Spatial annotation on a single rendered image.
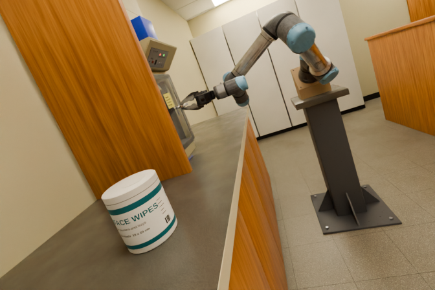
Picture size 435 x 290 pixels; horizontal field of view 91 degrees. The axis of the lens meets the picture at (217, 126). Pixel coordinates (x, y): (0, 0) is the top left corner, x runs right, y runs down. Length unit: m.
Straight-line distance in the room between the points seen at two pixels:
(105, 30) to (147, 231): 0.72
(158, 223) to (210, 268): 0.17
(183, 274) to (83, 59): 0.84
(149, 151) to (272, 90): 3.28
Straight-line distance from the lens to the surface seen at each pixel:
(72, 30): 1.05
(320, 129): 1.62
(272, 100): 4.01
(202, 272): 0.45
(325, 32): 4.18
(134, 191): 0.51
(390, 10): 5.08
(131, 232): 0.55
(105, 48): 0.96
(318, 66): 1.31
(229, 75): 1.23
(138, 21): 1.01
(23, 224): 1.04
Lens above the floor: 1.22
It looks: 10 degrees down
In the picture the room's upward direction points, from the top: 21 degrees counter-clockwise
